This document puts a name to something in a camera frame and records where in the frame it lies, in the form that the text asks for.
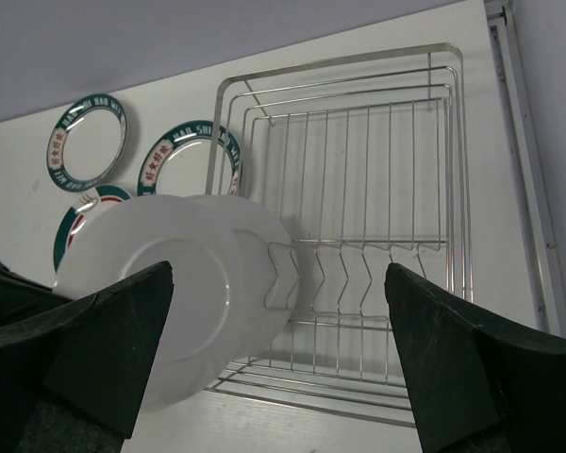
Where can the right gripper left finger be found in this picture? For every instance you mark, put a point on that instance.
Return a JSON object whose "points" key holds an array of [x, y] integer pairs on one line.
{"points": [[73, 372]]}

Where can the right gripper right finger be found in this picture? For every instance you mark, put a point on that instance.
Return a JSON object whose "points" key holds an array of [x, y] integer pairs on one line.
{"points": [[477, 381]]}

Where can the steel wire dish rack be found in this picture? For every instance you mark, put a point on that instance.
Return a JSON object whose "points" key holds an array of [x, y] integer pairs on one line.
{"points": [[364, 160]]}

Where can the green red ring plate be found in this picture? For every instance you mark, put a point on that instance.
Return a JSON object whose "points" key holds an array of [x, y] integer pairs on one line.
{"points": [[87, 207]]}

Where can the green lettered rim plate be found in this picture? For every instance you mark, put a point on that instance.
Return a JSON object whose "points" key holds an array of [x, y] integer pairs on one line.
{"points": [[86, 143], [177, 163]]}

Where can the grey rim red character plate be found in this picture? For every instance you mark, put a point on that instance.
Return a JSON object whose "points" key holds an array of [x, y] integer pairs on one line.
{"points": [[200, 334]]}

